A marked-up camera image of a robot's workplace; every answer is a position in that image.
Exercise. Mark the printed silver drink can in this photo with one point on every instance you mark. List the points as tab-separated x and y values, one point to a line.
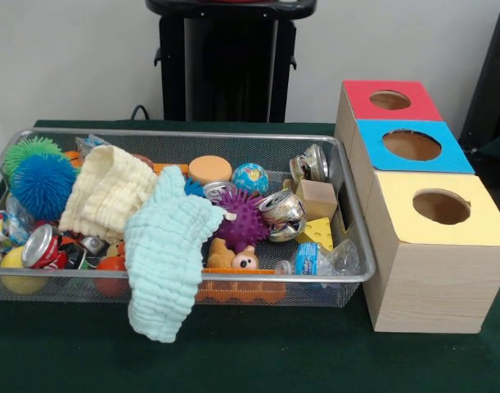
284	213

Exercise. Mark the orange plush toy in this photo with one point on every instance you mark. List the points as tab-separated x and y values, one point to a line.
233	258

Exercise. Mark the crushed bottle with blue label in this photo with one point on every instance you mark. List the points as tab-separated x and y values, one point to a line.
315	262

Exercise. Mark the mint green waffle cloth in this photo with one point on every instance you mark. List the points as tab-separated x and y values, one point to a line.
163	254

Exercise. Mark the blue spiky rubber ball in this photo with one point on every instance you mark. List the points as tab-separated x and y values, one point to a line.
43	188

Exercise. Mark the wooden box with three holes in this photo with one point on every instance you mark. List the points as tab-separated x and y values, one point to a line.
429	286

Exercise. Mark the blue globe print ball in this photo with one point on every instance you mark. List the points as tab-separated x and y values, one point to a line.
250	178

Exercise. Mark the purple spiky monster toy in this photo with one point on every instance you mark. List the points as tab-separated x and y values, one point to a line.
243	219

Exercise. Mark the tan foam disc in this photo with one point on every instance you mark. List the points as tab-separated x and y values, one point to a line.
210	170

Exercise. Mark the cream waffle cloth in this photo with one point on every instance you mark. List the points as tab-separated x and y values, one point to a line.
106	192

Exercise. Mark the dark green tablecloth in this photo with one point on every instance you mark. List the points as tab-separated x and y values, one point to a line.
274	360

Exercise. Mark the black stand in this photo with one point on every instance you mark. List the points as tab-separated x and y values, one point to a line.
495	82

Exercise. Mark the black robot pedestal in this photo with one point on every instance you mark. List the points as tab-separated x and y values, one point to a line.
225	61

